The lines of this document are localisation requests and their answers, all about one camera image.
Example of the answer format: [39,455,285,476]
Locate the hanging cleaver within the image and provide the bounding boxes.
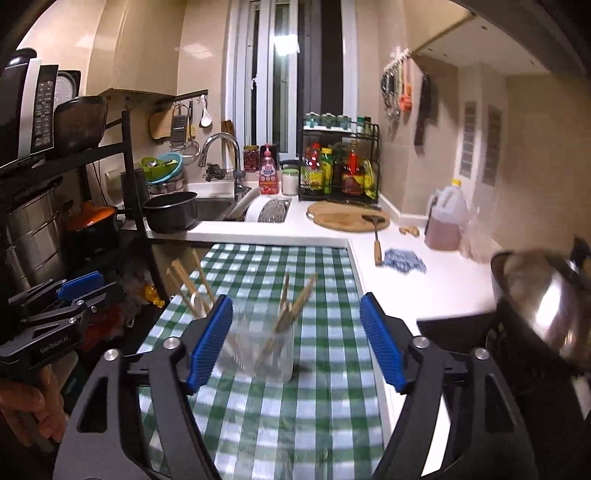
[414,74,435,147]

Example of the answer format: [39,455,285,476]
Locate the pink dish soap bottle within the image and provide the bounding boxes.
[259,144,280,195]

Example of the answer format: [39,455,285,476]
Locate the black metal shelving rack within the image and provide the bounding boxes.
[0,108,154,324]

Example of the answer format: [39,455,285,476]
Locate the round dial kitchen scale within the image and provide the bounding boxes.
[54,69,83,102]

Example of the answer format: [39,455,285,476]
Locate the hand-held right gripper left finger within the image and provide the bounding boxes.
[60,294,234,480]

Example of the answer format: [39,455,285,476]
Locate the hanging metal kitchen tools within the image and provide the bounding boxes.
[381,62,402,121]

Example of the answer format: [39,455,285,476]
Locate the green white checked tablecloth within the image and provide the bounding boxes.
[136,242,393,480]

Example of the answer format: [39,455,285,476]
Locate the steel wok lid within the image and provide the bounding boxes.
[501,235,591,365]

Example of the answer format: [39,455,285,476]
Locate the blue dish cloth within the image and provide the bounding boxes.
[383,248,428,276]

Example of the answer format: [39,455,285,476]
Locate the hanging wooden cutting board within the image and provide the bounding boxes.
[148,108,174,140]

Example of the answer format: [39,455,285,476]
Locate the chrome kitchen faucet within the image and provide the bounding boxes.
[198,133,246,200]

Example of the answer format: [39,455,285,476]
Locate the black silver microwave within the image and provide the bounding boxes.
[0,48,61,163]

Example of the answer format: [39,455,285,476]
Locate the large steel stockpot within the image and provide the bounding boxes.
[0,185,66,288]

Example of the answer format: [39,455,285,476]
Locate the black wire spice rack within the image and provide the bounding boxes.
[298,113,380,202]

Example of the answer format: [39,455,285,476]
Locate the hanging metal grater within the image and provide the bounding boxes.
[171,104,191,143]

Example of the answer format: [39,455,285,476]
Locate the clear plastic utensil holder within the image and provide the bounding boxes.
[210,295,296,385]

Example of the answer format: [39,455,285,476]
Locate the steel sink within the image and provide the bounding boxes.
[194,198,236,220]

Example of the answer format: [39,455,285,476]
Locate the yellow plastic bag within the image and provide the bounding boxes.
[141,283,166,308]

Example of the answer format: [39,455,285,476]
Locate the white framed window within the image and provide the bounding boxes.
[228,0,359,156]

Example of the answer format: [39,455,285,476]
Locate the black saucepan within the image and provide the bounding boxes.
[143,191,199,234]

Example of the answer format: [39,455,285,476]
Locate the red plastic bag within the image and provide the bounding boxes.
[85,272,139,342]

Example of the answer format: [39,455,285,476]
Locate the white perforated plate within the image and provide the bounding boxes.
[245,194,292,223]

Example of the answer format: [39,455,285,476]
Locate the black glass gas stove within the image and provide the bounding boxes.
[416,316,591,416]

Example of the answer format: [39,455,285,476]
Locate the row of green spice jars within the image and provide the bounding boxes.
[308,112,373,130]

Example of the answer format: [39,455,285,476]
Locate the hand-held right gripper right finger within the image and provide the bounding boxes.
[359,292,541,480]

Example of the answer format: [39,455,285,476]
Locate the dark glass bowl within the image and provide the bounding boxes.
[53,95,108,153]

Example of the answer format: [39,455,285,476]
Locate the black pot orange lid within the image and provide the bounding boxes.
[65,200,122,260]

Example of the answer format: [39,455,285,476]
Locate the yellow cap green bottle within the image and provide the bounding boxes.
[321,148,334,192]

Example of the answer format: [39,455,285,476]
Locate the wooden handled spatula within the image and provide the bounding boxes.
[362,215,387,267]

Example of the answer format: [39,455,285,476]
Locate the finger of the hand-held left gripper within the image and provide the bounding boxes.
[21,282,125,340]
[9,271,106,315]

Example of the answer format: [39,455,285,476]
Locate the person's left hand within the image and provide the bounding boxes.
[0,367,68,455]

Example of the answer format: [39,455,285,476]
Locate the red cap yellow bottle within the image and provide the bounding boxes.
[302,143,322,191]

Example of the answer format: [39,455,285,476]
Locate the plastic jug of oil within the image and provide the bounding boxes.
[424,179,470,251]

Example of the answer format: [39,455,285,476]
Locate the round wooden cutting board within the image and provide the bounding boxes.
[307,200,391,231]

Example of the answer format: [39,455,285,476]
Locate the red label sauce bottle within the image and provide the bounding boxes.
[344,150,366,195]

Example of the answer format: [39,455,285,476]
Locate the wall cabinet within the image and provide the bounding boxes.
[410,0,551,75]

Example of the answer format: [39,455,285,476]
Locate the green plastic colander bowl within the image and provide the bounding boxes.
[139,154,184,186]

